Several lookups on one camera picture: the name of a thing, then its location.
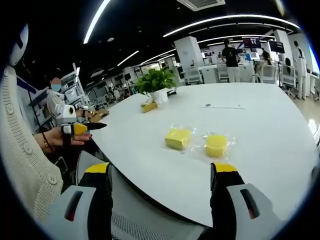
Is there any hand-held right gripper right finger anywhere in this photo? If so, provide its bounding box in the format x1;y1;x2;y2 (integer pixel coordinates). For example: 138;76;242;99
209;161;286;240

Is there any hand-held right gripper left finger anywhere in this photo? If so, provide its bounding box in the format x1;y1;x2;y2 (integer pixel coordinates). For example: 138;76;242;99
46;161;114;240

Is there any yellow round silicone block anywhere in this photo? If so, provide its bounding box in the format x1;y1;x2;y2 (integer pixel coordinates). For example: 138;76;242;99
205;134;229;159

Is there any yellow square silicone block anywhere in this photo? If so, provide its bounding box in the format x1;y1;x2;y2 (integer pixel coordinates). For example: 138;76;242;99
164;127;192;151

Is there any person's left hand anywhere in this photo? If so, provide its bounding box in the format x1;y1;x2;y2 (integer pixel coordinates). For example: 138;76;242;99
34;126;94;151

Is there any metal storage shelf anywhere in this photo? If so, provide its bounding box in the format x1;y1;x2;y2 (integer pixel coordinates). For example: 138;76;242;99
59;70;87;111

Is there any small yellow object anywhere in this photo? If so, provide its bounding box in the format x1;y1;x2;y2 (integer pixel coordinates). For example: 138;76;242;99
140;100;160;114

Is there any round yellow sponge in wrapper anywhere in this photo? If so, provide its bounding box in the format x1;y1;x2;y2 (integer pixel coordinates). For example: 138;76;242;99
197;129;238;161

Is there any white mesh office chair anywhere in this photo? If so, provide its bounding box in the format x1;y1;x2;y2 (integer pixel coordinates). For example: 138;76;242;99
74;149;214;240

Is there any green potted plant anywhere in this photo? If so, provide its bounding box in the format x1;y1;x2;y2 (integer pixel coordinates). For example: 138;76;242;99
134;66;179;104

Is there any long ceiling light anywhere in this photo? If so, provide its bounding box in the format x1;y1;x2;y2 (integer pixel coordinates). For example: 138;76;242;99
83;0;113;45
116;50;140;67
162;14;301;39

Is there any white worn device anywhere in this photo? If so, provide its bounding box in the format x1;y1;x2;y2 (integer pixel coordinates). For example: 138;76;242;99
9;23;30;67

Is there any square yellow sponge in wrapper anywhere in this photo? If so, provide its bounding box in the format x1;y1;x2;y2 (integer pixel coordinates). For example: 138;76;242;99
159;122;198;155

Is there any white flat strip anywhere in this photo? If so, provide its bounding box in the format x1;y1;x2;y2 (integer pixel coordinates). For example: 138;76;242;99
201;103;246;110

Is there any white pillar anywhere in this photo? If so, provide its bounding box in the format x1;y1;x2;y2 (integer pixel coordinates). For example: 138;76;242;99
173;35;204;76

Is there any ceiling air vent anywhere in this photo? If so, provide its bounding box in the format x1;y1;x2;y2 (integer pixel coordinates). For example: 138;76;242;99
176;0;226;11

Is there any dark display screen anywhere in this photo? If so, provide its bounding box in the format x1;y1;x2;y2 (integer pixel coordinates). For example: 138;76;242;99
241;36;261;50
268;40;286;54

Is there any dark bead bracelet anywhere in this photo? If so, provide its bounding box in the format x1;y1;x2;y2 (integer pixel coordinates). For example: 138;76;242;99
40;132;55;152

